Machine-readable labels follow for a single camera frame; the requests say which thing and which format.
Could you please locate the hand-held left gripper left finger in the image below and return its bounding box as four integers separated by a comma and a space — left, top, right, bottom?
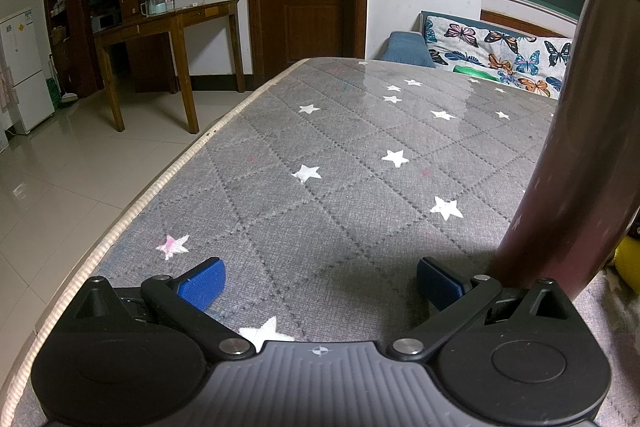
75, 257, 253, 358

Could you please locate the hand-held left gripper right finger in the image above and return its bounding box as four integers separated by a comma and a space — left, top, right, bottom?
387, 257, 576, 360

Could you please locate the pink cat-ear thermos bottle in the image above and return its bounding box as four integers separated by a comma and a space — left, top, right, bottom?
487, 0, 640, 303

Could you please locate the grey yellow black sock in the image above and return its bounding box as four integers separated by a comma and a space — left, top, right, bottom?
614, 234, 640, 295

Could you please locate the grey star-print table cover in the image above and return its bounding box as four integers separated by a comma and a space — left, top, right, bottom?
10, 57, 640, 427

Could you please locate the green plastic basin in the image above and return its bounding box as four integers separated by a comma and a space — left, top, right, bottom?
452, 64, 501, 80

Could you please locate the white mop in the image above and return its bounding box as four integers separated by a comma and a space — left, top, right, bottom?
47, 54, 78, 105

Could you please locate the blue sofa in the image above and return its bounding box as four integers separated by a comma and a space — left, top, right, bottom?
380, 10, 576, 100

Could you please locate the long butterfly-print cushion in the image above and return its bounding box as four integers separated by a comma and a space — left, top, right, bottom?
422, 14, 546, 88

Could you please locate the square butterfly-print pillow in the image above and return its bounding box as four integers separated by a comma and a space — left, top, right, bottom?
541, 38, 573, 100

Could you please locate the wooden side table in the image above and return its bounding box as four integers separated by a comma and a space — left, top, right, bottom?
92, 0, 248, 135

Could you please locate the white refrigerator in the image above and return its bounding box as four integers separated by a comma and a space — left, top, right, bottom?
0, 7, 56, 135

